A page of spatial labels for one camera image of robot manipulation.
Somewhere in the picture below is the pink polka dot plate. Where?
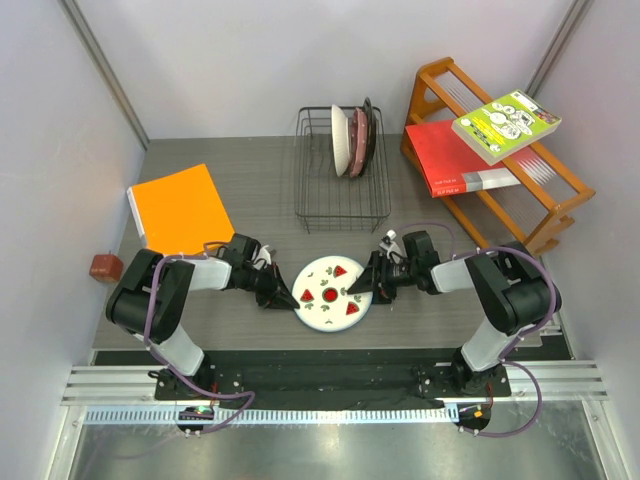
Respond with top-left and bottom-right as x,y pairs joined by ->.
349,107 -> 369,178

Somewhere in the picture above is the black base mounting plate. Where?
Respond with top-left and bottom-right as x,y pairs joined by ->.
149,349 -> 511,410

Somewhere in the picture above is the brown floral pattern plate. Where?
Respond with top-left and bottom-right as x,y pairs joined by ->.
331,105 -> 354,176

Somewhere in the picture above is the black wire dish rack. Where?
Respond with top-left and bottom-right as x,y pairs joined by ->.
293,106 -> 391,233

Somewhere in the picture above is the orange wooden shelf rack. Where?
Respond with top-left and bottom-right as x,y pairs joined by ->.
405,57 -> 596,256

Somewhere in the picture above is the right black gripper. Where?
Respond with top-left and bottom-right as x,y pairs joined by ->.
348,250 -> 419,304

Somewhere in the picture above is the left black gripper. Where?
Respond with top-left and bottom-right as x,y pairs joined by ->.
240,261 -> 299,310

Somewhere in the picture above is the aluminium rail frame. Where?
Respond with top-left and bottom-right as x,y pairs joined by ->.
44,259 -> 631,480

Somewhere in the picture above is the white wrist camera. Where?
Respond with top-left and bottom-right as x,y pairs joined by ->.
252,245 -> 277,270
379,230 -> 403,260

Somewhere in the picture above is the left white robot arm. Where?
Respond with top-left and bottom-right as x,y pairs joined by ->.
105,233 -> 299,399

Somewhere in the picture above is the white watermelon pattern plate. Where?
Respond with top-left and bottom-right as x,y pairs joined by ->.
291,255 -> 372,333

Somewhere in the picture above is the green cover book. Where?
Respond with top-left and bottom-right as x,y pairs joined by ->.
452,90 -> 562,166

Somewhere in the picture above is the small brown red block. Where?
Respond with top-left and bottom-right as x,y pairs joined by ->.
89,253 -> 124,283

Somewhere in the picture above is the orange folder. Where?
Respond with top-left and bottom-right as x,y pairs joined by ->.
127,164 -> 235,255

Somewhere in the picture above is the black rimmed beige plate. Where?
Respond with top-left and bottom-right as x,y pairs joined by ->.
359,97 -> 377,177

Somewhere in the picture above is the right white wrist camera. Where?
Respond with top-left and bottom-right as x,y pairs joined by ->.
379,230 -> 403,260

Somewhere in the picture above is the red file folder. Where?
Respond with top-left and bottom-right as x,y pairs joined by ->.
405,120 -> 520,198

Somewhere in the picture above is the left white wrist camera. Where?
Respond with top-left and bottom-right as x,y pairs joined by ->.
252,245 -> 277,270

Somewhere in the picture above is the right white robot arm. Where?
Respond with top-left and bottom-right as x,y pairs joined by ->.
347,230 -> 561,395

